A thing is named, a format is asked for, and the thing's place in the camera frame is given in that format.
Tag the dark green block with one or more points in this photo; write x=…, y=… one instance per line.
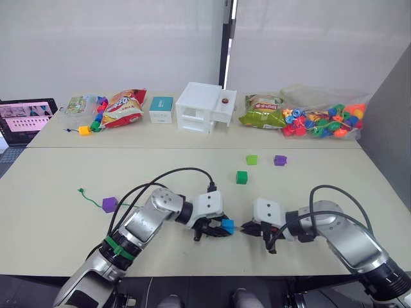
x=241, y=178

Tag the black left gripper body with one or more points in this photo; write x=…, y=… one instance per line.
x=204, y=228

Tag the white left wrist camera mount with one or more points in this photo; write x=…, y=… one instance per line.
x=208, y=202

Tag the blue lace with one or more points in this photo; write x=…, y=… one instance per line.
x=68, y=130

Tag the clear bag of coloured beads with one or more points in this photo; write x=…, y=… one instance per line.
x=321, y=122

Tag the blue block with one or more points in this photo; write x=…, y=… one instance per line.
x=228, y=226

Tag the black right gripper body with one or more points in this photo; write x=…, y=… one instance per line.
x=268, y=231

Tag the small green printed packet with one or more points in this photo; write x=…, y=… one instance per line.
x=75, y=105

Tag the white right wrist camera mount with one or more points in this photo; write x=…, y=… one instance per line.
x=268, y=210

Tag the light green block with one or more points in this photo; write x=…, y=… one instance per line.
x=251, y=160

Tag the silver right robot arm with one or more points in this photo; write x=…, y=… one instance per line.
x=350, y=237

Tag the yellow strung block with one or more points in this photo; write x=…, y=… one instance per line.
x=84, y=131

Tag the green snack bag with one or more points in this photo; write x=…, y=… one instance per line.
x=260, y=117

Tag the red snack bag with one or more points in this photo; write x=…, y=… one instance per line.
x=123, y=109

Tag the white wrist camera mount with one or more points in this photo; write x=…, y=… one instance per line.
x=208, y=202
x=268, y=210

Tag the teal and white box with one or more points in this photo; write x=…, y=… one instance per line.
x=160, y=106

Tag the purple block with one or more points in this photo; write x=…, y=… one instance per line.
x=280, y=160
x=110, y=205

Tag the green strung block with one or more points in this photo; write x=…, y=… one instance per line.
x=95, y=125

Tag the green lace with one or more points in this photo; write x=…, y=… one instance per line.
x=82, y=191

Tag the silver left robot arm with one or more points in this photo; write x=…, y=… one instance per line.
x=144, y=221

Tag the black vertical post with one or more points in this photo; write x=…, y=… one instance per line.
x=226, y=48

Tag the dark rounded shape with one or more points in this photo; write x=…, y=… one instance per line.
x=244, y=298

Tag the red strung bead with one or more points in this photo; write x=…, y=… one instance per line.
x=101, y=108

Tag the white plastic house model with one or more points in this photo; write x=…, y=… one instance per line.
x=196, y=99

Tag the grey partition panel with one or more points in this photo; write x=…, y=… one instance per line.
x=391, y=128

